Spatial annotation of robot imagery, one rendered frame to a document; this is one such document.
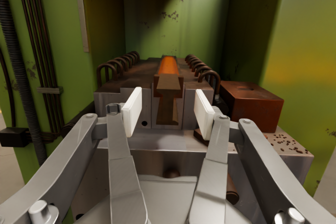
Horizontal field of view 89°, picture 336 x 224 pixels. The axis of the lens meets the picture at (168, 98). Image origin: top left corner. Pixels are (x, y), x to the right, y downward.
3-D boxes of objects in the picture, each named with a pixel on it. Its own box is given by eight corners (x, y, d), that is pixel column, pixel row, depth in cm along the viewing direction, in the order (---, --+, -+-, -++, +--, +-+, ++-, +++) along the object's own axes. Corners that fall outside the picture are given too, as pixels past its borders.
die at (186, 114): (208, 131, 31) (214, 85, 28) (97, 126, 30) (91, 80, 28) (186, 77, 70) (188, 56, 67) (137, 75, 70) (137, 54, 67)
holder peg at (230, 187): (238, 207, 23) (241, 192, 22) (218, 207, 23) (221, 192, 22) (228, 183, 27) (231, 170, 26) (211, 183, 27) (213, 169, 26)
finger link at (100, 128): (118, 141, 14) (82, 140, 14) (130, 115, 19) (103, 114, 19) (116, 125, 14) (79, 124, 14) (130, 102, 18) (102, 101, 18)
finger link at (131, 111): (131, 138, 16) (123, 137, 16) (142, 108, 23) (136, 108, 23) (129, 108, 15) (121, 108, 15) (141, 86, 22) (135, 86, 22)
